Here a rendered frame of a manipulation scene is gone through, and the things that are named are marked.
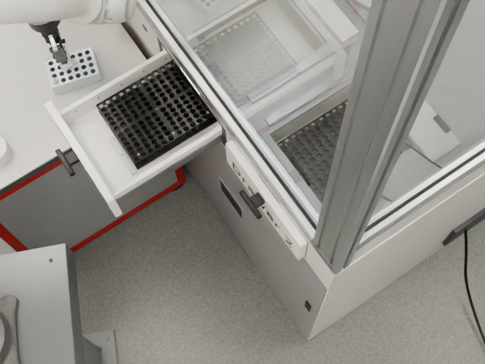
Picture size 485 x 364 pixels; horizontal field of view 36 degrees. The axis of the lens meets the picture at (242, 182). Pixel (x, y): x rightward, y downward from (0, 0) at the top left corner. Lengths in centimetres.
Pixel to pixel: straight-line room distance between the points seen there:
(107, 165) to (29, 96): 33
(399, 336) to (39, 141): 130
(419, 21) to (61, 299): 115
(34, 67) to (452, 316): 151
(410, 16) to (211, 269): 189
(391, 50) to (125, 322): 187
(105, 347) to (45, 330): 85
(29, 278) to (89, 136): 36
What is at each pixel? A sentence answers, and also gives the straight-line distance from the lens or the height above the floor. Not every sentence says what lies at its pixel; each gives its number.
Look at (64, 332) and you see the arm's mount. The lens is 165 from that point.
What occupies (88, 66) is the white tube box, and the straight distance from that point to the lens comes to 193.
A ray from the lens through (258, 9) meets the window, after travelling 111.
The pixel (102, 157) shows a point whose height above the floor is 84.
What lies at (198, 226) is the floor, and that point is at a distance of 256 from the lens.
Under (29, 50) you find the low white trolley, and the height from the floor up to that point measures 76.
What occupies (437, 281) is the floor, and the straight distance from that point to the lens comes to 257.
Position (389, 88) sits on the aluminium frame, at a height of 172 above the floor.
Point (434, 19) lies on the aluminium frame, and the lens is 68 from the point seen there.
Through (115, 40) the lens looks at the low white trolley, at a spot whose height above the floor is 76.
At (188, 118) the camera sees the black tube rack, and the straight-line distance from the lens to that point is 171.
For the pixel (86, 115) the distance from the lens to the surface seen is 182.
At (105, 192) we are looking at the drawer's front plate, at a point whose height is 93.
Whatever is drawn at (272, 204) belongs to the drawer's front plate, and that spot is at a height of 93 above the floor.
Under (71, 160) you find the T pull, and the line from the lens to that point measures 170.
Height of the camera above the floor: 243
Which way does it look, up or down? 69 degrees down
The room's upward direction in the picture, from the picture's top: 3 degrees counter-clockwise
